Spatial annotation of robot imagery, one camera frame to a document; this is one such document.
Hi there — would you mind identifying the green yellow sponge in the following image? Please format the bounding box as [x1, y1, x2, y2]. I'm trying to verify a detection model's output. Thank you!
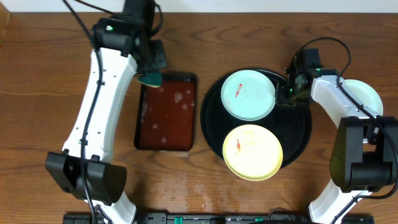
[137, 72, 162, 88]

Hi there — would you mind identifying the light green plate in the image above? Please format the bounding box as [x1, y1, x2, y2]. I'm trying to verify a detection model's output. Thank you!
[345, 79, 384, 116]
[221, 70, 275, 121]

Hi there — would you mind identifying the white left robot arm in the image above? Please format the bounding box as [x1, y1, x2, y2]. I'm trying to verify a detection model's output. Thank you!
[45, 1, 167, 224]

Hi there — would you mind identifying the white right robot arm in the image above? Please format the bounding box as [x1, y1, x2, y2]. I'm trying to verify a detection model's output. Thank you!
[275, 49, 397, 223]

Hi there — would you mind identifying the round black tray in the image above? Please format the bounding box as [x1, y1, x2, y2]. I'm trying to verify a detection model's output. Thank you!
[200, 73, 312, 168]

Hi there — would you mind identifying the rectangular tray of red water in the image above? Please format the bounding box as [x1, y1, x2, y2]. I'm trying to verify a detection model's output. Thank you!
[134, 73, 197, 152]

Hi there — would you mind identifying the yellow plate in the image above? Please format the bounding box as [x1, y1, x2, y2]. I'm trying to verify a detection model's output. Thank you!
[222, 124, 283, 181]

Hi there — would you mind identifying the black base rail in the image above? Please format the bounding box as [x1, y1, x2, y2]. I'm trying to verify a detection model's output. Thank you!
[62, 213, 375, 224]

